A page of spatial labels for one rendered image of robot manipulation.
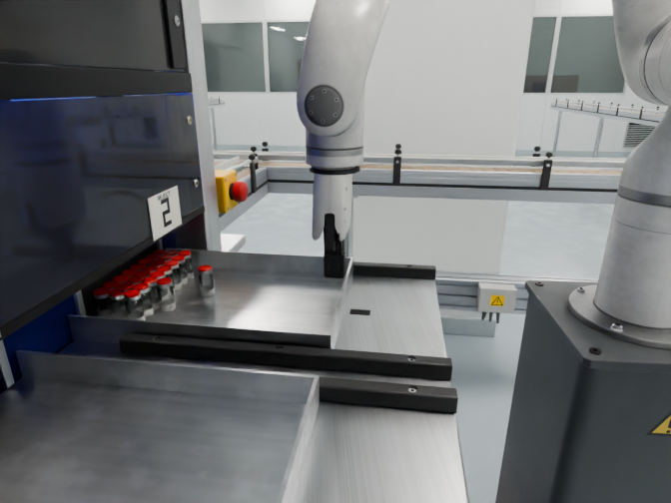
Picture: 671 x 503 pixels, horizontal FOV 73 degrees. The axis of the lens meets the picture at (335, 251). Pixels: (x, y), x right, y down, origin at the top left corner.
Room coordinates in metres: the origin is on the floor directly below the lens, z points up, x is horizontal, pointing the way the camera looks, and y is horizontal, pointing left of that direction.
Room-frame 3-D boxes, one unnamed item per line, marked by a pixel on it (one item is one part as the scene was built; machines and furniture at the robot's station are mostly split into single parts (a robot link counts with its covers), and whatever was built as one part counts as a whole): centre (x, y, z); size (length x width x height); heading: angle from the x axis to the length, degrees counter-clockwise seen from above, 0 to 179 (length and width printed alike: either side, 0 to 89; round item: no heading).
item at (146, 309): (0.64, 0.26, 0.90); 0.18 x 0.02 x 0.05; 172
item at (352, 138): (0.67, 0.00, 1.18); 0.09 x 0.08 x 0.13; 174
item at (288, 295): (0.62, 0.16, 0.90); 0.34 x 0.26 x 0.04; 82
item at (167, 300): (0.60, 0.25, 0.90); 0.02 x 0.02 x 0.05
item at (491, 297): (1.42, -0.55, 0.50); 0.12 x 0.05 x 0.09; 82
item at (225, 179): (0.89, 0.24, 1.00); 0.08 x 0.07 x 0.07; 82
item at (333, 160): (0.67, 0.00, 1.09); 0.09 x 0.08 x 0.03; 172
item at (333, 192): (0.67, 0.00, 1.03); 0.10 x 0.08 x 0.11; 172
